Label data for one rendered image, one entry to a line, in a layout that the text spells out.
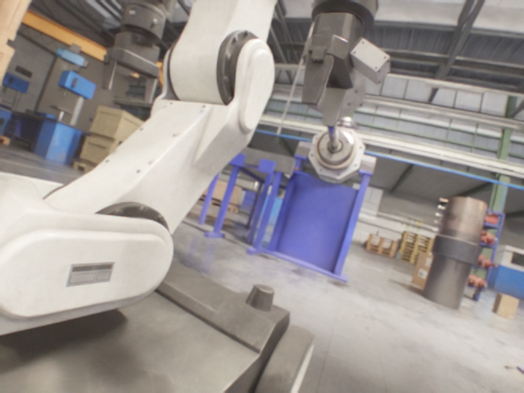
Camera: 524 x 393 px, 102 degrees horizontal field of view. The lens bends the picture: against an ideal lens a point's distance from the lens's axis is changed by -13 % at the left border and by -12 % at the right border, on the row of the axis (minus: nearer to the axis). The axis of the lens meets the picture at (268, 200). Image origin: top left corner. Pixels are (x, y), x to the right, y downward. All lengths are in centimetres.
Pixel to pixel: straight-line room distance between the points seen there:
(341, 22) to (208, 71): 21
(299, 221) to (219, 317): 201
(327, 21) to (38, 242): 38
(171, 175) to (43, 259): 19
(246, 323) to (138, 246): 24
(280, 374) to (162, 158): 36
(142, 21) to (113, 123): 489
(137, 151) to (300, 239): 213
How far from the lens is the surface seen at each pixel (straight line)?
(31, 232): 26
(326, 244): 238
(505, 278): 1385
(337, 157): 219
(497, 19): 898
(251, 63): 43
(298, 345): 46
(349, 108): 101
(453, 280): 290
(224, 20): 48
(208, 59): 44
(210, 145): 40
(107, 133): 548
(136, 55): 63
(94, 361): 37
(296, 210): 243
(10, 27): 460
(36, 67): 1450
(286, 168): 211
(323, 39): 34
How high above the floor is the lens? 39
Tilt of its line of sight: 2 degrees up
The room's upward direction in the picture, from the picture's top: 17 degrees clockwise
